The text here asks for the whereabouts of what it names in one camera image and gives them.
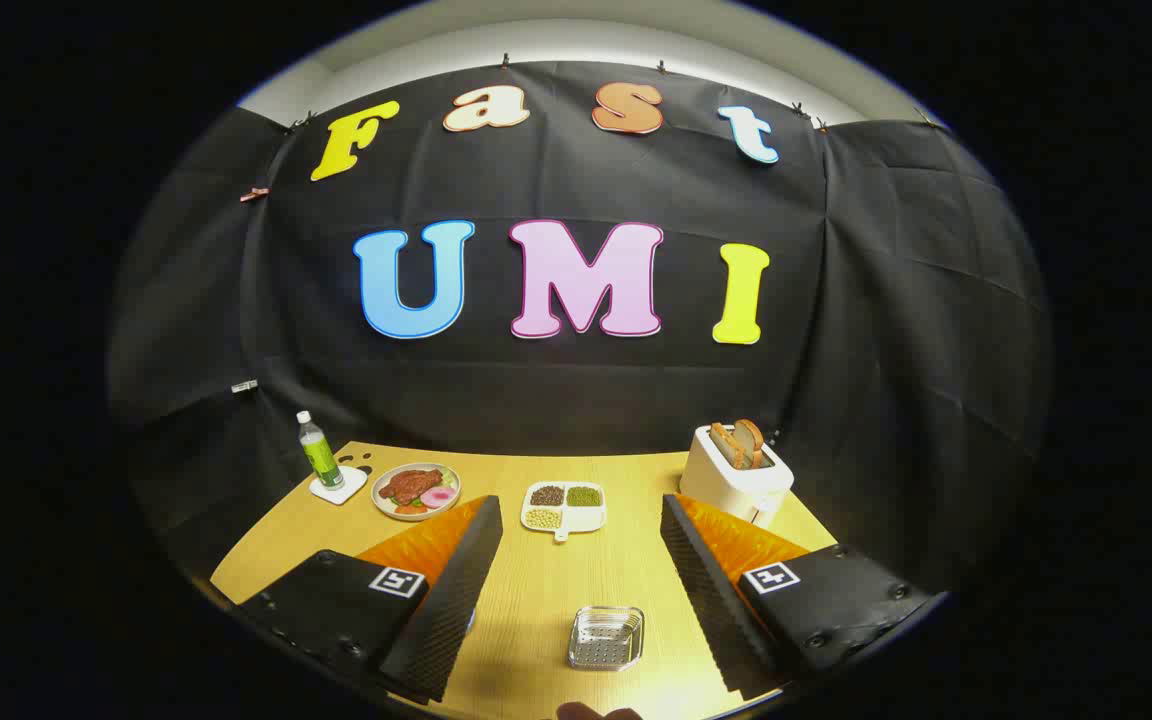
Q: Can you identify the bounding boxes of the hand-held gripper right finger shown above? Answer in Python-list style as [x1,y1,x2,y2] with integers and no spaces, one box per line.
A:
[660,492,949,701]

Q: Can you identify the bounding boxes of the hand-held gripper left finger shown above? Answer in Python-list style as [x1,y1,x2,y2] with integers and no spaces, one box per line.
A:
[234,494,505,704]

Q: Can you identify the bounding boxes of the white toaster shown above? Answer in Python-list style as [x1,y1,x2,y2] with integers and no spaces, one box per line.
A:
[679,425,795,528]

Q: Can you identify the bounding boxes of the plate of meat and vegetables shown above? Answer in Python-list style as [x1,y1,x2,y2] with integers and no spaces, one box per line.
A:
[372,462,462,523]

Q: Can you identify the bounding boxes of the white divided tray of beans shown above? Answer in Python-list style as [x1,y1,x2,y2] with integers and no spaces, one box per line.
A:
[521,481,608,543]

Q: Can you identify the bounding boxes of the white square coaster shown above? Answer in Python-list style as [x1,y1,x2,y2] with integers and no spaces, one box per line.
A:
[309,465,369,506]

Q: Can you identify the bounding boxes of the green label plastic bottle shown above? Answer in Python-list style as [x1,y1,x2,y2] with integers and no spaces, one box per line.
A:
[297,410,345,491]

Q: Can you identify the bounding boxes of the metal wire utensil basket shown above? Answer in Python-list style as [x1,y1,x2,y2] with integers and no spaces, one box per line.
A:
[567,605,645,671]

